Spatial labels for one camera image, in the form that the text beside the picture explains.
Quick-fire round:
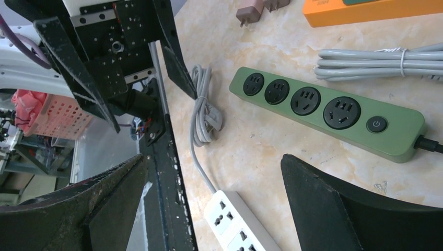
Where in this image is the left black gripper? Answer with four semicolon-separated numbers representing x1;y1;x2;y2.
33;0;197;133

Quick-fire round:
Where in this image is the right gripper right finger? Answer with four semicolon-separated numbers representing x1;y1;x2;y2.
281;154;442;250

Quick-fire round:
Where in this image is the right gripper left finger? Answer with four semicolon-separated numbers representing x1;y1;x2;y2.
1;154;148;250

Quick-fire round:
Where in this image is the green power strip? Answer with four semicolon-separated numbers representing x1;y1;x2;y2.
229;67;427;163

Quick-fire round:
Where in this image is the black cable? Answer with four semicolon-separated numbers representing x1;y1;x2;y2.
413;135;443;155

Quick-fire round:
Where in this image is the grey cable of green strip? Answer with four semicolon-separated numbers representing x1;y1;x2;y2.
313;42;443;83

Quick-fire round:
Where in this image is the orange power strip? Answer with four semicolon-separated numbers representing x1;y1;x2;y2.
302;0;442;28

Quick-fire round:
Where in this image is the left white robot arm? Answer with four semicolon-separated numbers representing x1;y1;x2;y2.
1;1;197;131

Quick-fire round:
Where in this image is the pink plastic basket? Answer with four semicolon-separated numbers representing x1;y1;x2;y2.
11;89;93;140

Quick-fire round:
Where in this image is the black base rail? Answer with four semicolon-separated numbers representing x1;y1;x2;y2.
139;42;198;250

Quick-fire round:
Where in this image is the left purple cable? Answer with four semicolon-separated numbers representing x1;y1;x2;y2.
0;14;53;71

